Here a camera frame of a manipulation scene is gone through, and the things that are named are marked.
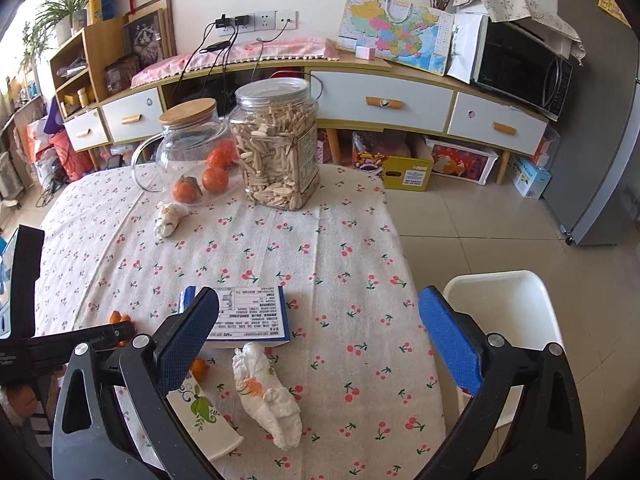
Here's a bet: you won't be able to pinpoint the pink cloth runner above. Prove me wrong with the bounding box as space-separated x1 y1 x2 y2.
130 37 341 88

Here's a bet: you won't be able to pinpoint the colourful map board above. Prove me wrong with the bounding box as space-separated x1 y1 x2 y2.
336 0 455 77

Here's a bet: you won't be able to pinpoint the clear plastic jar of seeds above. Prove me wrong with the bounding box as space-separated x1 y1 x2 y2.
228 77 321 211

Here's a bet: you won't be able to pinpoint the small white drawer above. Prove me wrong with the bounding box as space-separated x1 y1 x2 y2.
64 108 111 152

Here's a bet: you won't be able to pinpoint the light blue cardboard box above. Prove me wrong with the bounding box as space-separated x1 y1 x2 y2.
507 152 552 200

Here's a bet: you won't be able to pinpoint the grey refrigerator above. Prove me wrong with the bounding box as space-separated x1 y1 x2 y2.
542 0 640 247

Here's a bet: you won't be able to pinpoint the green potted plant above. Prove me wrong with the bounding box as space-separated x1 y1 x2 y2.
20 0 111 61

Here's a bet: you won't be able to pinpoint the glass jar with wooden lid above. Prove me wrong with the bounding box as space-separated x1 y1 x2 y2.
131 97 241 207

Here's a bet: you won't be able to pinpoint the yellow cardboard box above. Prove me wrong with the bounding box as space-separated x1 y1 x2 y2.
352 132 435 192

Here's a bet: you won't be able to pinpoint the floral cloth cover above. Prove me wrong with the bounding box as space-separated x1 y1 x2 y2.
452 0 586 66

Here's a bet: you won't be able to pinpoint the framed cat picture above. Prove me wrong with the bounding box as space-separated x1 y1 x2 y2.
121 0 176 68

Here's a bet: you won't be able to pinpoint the white paper bag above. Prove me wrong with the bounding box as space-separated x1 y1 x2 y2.
446 12 490 83

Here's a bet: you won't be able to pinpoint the purple cloth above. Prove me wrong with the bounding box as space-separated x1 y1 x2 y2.
42 97 63 133

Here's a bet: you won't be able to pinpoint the black microwave oven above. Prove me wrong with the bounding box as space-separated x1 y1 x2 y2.
470 21 575 122

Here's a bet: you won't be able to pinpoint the white wall outlets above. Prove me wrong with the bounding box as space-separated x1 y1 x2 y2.
215 9 298 37

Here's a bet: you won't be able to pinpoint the cherry print tablecloth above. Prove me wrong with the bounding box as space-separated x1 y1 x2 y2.
32 162 447 480

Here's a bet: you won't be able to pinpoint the wide white drawer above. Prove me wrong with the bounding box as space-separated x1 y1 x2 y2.
310 71 455 133

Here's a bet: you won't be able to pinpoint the white plastic bin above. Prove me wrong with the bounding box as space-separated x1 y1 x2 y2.
442 270 563 441

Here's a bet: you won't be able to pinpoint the white patterned tissue pack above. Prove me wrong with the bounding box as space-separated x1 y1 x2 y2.
165 377 244 461

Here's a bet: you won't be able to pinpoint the white drawer with round hole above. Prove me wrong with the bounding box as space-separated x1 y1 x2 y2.
446 91 550 157
101 87 165 143

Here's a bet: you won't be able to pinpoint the orange fruit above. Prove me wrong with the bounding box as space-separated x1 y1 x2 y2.
202 166 230 193
207 140 238 168
171 175 203 204

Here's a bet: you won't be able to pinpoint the wooden cabinet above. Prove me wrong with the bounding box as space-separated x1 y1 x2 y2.
49 15 551 186

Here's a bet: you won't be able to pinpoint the red and white gift box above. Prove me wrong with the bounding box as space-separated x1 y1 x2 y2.
425 135 501 186

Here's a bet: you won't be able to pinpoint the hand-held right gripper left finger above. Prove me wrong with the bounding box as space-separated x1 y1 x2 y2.
51 286 221 480

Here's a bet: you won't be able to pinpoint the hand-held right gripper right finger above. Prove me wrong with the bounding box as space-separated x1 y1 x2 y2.
417 286 587 480

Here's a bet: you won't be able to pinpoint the yellow paper note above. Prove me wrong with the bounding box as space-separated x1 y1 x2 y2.
597 0 631 26

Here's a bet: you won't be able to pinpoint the person's left hand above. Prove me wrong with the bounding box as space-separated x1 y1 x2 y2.
7 385 38 413

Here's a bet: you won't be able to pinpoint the tissue with orange print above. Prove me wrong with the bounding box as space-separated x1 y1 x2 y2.
232 342 304 450

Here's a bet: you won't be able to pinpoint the person's checked clothing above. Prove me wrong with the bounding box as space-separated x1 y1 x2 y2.
20 400 55 441

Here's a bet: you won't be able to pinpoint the small white tissue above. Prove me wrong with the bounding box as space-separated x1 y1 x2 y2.
156 201 190 237

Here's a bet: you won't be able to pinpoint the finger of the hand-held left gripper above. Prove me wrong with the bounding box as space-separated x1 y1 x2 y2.
0 323 137 363
6 225 46 337

